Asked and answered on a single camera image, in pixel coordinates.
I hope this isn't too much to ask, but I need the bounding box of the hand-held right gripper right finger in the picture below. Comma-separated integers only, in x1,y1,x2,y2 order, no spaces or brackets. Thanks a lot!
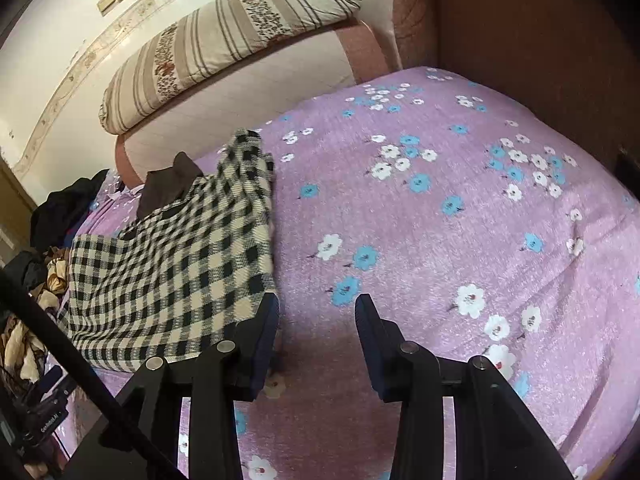
354,294,576,480

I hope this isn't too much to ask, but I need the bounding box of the wooden door frame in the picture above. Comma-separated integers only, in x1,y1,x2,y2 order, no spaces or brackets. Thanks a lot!
0,157,38,266

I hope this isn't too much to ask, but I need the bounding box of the brown cream sofa armrest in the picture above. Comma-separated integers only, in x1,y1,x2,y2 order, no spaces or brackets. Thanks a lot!
357,0,441,72

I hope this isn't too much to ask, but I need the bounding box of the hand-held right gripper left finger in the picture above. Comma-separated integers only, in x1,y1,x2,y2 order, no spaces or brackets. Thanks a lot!
62,292,281,480

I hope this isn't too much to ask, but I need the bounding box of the purple floral bed sheet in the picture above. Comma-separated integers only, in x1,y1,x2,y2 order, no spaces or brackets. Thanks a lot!
50,65,640,480

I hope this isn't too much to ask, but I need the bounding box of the black beige checked coat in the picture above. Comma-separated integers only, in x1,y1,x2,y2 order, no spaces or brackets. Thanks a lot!
57,129,281,373

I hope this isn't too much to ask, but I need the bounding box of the black garment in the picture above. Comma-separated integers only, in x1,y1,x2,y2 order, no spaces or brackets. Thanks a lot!
30,169,111,252

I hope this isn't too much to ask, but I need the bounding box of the brown wooden side panel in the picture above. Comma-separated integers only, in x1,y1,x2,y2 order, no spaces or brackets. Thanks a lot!
430,0,640,196

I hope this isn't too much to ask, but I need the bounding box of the striped floral pillow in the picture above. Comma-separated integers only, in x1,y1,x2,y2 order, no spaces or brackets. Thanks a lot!
99,0,362,136

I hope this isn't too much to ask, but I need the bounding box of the dark grey garment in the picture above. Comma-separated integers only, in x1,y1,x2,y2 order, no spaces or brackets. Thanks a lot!
5,250,51,292

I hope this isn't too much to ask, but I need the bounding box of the pink cream padded headboard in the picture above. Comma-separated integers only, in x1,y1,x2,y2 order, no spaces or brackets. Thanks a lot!
115,20,391,191

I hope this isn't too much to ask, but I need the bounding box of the pile of dark clothes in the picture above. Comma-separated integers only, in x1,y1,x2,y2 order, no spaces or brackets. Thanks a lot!
0,245,71,386

